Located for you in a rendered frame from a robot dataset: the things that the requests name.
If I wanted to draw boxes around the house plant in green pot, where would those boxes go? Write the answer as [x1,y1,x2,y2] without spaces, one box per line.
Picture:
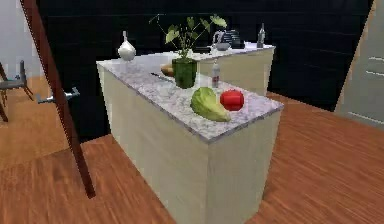
[148,13,228,90]

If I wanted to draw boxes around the grey door lever handle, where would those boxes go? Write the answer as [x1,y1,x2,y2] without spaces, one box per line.
[35,87,81,105]

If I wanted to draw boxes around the cream marble-top kitchen island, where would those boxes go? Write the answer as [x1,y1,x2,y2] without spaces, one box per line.
[95,41,285,224]

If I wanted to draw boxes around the pale grey cupboard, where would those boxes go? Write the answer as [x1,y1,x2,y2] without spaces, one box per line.
[334,0,384,130]

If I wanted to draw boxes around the grey chair with dark legs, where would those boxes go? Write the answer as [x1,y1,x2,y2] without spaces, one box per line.
[0,59,35,123]

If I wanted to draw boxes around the black kitchen knife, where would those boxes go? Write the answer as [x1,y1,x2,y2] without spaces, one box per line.
[150,72,176,84]

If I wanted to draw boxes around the dark glass bottle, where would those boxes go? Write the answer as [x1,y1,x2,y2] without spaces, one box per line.
[256,22,267,49]

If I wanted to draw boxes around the dark brown room door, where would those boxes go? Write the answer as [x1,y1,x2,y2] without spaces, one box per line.
[19,0,97,200]

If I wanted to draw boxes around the white round vase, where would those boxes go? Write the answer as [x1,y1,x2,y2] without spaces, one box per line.
[117,30,137,62]

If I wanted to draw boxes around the black coffee machine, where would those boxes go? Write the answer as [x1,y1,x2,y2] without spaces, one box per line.
[223,29,246,50]

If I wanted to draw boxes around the red tomato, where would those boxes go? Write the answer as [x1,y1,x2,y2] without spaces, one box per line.
[219,88,245,112]

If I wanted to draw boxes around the chrome sink tap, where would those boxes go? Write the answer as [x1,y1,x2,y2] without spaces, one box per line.
[210,30,226,54]

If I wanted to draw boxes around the brown bread loaf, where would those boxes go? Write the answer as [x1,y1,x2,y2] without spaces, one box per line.
[160,63,175,78]

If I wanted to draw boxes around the green lettuce head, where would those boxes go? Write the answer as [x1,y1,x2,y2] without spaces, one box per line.
[190,86,232,123]

